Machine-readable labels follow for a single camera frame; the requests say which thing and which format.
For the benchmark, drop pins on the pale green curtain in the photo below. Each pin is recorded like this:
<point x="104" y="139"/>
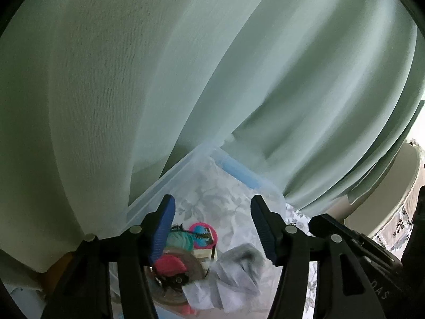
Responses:
<point x="166" y="73"/>

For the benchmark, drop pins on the cream hair claw clip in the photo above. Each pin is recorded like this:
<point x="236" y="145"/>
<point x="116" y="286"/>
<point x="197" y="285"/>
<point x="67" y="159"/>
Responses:
<point x="203" y="255"/>

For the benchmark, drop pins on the pink disc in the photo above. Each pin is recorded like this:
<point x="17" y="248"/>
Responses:
<point x="214" y="236"/>

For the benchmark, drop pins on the bundle of teal thin bangles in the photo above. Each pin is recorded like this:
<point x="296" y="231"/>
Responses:
<point x="181" y="239"/>

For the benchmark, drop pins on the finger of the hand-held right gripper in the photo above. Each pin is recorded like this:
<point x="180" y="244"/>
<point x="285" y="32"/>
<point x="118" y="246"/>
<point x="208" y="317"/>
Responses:
<point x="332" y="225"/>

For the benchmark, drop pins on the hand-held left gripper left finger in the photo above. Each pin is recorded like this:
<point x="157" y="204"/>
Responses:
<point x="162" y="229"/>

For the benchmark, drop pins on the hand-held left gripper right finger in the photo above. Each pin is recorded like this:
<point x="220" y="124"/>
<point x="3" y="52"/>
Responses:
<point x="265" y="229"/>

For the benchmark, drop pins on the clear plastic storage container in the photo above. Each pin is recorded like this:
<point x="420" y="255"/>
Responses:
<point x="186" y="179"/>

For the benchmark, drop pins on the cream cushion pad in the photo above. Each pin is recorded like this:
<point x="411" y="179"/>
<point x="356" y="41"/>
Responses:
<point x="398" y="179"/>

